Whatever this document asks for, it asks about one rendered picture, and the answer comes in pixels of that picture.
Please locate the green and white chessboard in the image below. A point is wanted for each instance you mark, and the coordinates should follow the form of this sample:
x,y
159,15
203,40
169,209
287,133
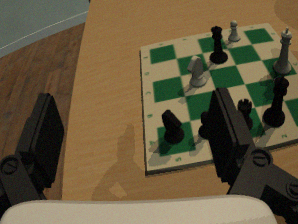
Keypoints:
x,y
247,74

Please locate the white pawn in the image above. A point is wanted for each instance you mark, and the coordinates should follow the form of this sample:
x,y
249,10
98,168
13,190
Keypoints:
x,y
234,37

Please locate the white chess king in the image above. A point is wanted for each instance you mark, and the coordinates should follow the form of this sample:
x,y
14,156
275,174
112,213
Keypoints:
x,y
282,66

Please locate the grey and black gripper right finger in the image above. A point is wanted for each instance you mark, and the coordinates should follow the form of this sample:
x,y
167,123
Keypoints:
x,y
249,170

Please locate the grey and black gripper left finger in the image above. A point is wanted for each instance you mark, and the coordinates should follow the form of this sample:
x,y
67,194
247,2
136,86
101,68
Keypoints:
x,y
24,175

